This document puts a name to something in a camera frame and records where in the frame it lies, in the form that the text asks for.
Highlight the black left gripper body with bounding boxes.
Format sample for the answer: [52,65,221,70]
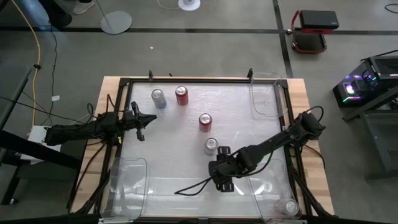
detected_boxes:
[123,108,144,133]

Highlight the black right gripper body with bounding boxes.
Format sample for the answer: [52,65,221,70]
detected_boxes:
[208,154,240,184]

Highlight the red Coca-Cola Zero can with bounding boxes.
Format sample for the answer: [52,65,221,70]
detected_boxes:
[198,113,213,133]
[175,85,190,106]

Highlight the silver and blue soda can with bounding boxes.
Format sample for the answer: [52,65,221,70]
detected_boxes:
[204,137,219,157]
[150,88,167,110]

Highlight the silver and pink soda can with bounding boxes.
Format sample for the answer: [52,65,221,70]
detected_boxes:
[281,198,302,218]

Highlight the clear plastic bin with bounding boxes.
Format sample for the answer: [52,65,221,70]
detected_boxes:
[248,72,284,121]
[99,157,149,220]
[247,158,303,220]

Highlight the large pale round stand base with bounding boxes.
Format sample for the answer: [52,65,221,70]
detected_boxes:
[94,0,133,35]

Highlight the white paper sheet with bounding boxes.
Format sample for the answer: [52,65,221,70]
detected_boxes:
[27,124,63,162]

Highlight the person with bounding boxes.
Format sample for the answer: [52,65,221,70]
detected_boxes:
[39,0,96,29]

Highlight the small white round stand base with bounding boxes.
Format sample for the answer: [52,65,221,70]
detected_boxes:
[177,0,201,12]

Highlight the computer with coloured lights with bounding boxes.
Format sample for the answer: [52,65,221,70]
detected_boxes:
[331,60,388,109]

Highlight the dark grey side desk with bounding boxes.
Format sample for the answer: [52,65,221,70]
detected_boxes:
[341,90,398,181]

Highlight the red and black rolling stool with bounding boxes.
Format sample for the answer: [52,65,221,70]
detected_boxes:
[290,9,340,54]

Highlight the black vented case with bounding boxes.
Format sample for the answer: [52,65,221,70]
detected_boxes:
[368,55,398,81]

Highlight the thin black cable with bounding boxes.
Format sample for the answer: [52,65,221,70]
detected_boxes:
[174,176,217,196]

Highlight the black aluminium table frame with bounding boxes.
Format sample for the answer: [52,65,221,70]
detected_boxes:
[67,76,335,224]

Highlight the black frame beam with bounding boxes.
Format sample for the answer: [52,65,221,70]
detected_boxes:
[0,129,82,206]

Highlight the yellow cable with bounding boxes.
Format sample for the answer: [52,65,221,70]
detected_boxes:
[11,0,42,128]

